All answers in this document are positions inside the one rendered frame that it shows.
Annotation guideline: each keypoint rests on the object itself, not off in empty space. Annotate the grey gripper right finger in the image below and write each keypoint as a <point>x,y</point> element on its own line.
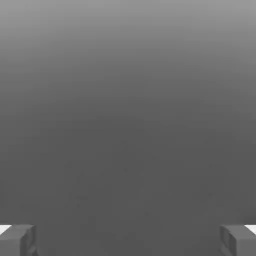
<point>242,242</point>

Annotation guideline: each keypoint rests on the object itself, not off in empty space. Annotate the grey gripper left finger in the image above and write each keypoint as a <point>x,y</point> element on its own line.
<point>14,242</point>

